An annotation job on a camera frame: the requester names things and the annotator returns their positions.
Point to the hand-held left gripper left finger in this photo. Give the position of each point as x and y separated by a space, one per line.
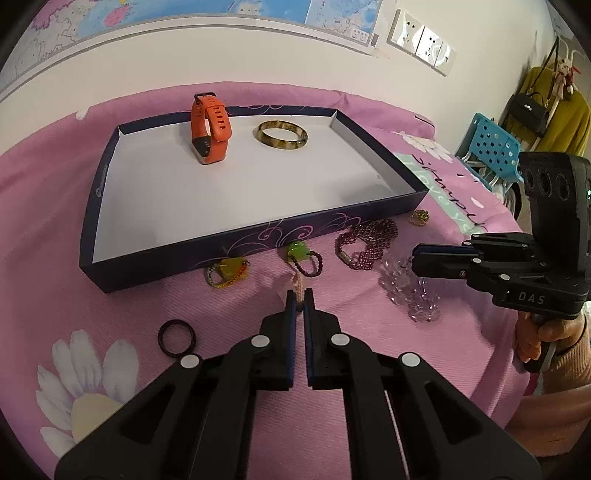
291 332

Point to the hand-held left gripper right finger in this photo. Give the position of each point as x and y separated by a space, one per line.
308 341

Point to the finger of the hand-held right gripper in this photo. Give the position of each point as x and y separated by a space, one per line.
438 266
443 250

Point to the dark blue shallow box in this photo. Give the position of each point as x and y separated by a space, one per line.
240 184

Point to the person's right forearm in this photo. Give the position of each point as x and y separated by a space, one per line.
575 369

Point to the person's right hand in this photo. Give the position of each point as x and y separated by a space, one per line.
561 330

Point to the blue perforated plastic stool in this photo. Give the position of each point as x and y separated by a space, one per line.
494 145

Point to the mustard yellow coat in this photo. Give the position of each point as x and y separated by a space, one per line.
570 120

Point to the black handbag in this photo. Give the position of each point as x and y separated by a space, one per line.
528 113

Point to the small plush toy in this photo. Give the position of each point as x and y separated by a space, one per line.
564 76

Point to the tortoiseshell bangle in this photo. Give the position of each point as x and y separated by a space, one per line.
261 137

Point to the orange smartwatch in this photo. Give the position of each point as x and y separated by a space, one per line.
210 134

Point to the pink floral blanket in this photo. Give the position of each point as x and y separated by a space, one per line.
55 286

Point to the white wall socket panel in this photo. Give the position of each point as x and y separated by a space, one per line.
429 44
402 28
447 57

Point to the wall map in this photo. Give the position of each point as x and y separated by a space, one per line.
138 23

